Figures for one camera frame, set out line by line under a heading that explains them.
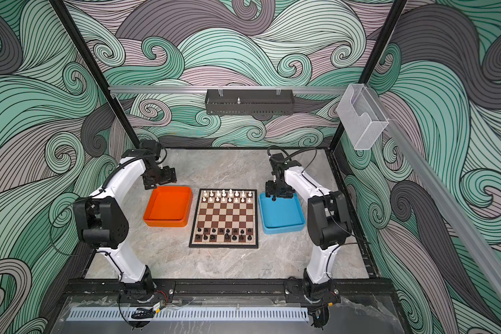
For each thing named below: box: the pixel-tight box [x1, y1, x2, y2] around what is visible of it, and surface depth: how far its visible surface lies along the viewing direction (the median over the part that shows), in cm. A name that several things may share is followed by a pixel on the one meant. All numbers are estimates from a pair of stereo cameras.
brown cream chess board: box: [188, 188, 259, 249], surface depth 92 cm
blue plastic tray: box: [258, 192, 307, 235], surface depth 92 cm
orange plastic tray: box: [143, 185, 193, 228], surface depth 95 cm
